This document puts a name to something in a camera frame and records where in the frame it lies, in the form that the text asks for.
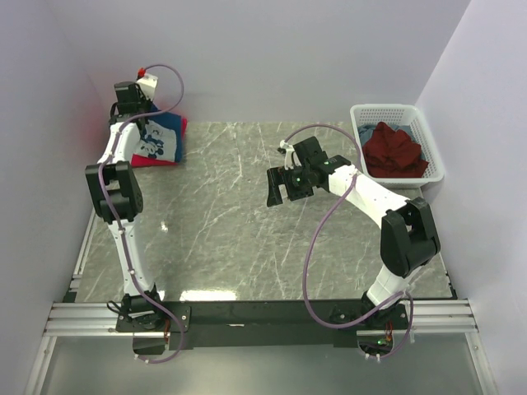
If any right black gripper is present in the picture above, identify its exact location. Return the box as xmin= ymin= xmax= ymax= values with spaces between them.
xmin=267 ymin=164 xmax=315 ymax=207

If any blue polo t shirt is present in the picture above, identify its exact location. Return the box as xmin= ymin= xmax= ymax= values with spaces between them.
xmin=135 ymin=109 xmax=184 ymax=165

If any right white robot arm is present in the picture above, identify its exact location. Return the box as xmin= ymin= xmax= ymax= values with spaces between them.
xmin=267 ymin=137 xmax=441 ymax=329

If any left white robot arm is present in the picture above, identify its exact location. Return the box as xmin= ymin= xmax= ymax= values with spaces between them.
xmin=85 ymin=81 xmax=165 ymax=331

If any folded red t shirt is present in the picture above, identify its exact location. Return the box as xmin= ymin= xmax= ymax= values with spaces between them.
xmin=130 ymin=117 xmax=189 ymax=169

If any grey blue t shirt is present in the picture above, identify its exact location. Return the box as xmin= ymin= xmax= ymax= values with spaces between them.
xmin=357 ymin=123 xmax=414 ymax=146

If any dark red t shirt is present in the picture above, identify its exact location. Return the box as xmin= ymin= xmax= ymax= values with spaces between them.
xmin=361 ymin=122 xmax=428 ymax=179

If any white plastic laundry basket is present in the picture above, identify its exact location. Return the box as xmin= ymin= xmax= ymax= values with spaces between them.
xmin=350 ymin=104 xmax=445 ymax=188

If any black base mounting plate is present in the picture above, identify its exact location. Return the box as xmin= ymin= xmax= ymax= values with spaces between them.
xmin=114 ymin=300 xmax=413 ymax=351

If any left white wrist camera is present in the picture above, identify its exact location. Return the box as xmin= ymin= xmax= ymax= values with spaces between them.
xmin=136 ymin=68 xmax=158 ymax=101

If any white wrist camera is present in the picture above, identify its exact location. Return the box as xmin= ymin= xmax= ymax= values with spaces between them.
xmin=136 ymin=68 xmax=158 ymax=101
xmin=278 ymin=140 xmax=303 ymax=170

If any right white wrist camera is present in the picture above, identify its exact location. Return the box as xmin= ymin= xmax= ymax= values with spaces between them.
xmin=278 ymin=140 xmax=303 ymax=170

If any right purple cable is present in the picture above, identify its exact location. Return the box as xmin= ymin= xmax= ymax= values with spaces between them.
xmin=279 ymin=123 xmax=415 ymax=363

